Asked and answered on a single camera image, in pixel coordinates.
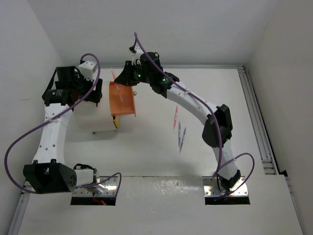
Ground grey pen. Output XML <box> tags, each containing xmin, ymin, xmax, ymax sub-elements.
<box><xmin>179</xmin><ymin>127</ymin><xmax>186</xmax><ymax>153</ymax></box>

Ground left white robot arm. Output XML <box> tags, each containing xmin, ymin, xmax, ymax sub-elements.
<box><xmin>23</xmin><ymin>62</ymin><xmax>102</xmax><ymax>194</ymax></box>

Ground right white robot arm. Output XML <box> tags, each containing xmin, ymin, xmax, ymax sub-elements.
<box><xmin>115</xmin><ymin>47</ymin><xmax>241</xmax><ymax>192</ymax></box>

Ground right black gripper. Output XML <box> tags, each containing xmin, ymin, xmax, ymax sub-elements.
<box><xmin>115</xmin><ymin>60</ymin><xmax>153</xmax><ymax>86</ymax></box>

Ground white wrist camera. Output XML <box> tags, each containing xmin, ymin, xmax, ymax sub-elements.
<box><xmin>129</xmin><ymin>46</ymin><xmax>144</xmax><ymax>66</ymax></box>
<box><xmin>77</xmin><ymin>61</ymin><xmax>97</xmax><ymax>82</ymax></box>

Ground blue pen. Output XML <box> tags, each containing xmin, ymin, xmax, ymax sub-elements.
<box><xmin>178</xmin><ymin>121</ymin><xmax>181</xmax><ymax>148</ymax></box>

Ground coral drawer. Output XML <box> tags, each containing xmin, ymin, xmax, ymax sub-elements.
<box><xmin>109</xmin><ymin>82</ymin><xmax>136</xmax><ymax>116</ymax></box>

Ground red pen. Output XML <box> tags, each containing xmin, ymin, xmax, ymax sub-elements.
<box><xmin>111</xmin><ymin>68</ymin><xmax>124</xmax><ymax>102</ymax></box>
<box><xmin>173</xmin><ymin>106</ymin><xmax>178</xmax><ymax>130</ymax></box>

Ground metal base plate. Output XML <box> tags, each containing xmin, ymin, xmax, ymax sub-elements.
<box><xmin>72</xmin><ymin>176</ymin><xmax>119</xmax><ymax>198</ymax></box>
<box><xmin>202</xmin><ymin>177</ymin><xmax>248</xmax><ymax>198</ymax></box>

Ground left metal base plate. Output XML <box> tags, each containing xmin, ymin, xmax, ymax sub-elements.
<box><xmin>72</xmin><ymin>176</ymin><xmax>119</xmax><ymax>198</ymax></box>

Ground round drawer cabinet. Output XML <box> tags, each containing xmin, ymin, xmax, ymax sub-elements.
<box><xmin>73</xmin><ymin>81</ymin><xmax>119</xmax><ymax>133</ymax></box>

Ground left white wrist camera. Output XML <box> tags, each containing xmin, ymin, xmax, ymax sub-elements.
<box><xmin>77</xmin><ymin>61</ymin><xmax>97</xmax><ymax>82</ymax></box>

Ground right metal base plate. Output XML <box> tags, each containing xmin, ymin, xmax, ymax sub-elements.
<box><xmin>202</xmin><ymin>177</ymin><xmax>248</xmax><ymax>198</ymax></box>

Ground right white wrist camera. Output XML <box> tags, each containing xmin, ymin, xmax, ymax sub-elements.
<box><xmin>129</xmin><ymin>46</ymin><xmax>144</xmax><ymax>66</ymax></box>

